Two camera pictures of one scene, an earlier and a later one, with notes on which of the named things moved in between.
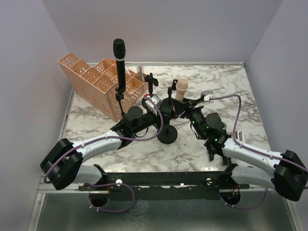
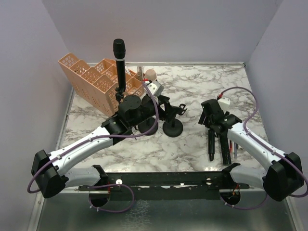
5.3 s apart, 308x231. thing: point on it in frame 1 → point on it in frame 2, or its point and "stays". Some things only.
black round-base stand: [170, 106] → [173, 127]
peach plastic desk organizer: [98, 83] stays
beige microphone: [182, 86] → [150, 74]
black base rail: [165, 186] stays
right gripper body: [186, 109] → [217, 128]
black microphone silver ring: [119, 50] stays
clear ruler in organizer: [140, 70] stays
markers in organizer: [127, 71] stays
